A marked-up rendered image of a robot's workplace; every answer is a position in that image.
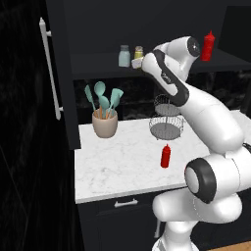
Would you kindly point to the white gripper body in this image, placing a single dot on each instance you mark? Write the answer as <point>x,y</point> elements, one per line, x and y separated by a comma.
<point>136,63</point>

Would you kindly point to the yellow shaker with grey lid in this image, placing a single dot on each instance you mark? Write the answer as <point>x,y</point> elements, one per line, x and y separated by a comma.
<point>139,53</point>

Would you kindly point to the black cabinet door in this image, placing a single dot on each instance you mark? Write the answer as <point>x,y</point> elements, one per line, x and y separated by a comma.
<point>63,65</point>
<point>238,29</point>

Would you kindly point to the grey-blue shaker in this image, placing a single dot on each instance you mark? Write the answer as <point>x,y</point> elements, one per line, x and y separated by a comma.
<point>124,57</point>

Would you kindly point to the black drawer front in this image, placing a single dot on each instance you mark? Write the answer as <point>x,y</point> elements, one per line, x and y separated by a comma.
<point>130,204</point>

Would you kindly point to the beige utensil pot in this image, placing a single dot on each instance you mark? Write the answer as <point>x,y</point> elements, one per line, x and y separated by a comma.
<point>104,127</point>

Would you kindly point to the red condiment bottle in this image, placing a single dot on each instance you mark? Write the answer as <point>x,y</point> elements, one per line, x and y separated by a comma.
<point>165,157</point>
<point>208,45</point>

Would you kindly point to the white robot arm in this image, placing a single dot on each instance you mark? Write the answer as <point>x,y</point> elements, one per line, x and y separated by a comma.
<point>212,127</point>

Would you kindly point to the black base cupboard door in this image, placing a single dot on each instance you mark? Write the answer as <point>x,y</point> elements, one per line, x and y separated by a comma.
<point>121,232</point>

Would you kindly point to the black open wall cabinet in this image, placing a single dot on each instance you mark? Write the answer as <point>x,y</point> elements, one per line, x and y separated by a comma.
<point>98,26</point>

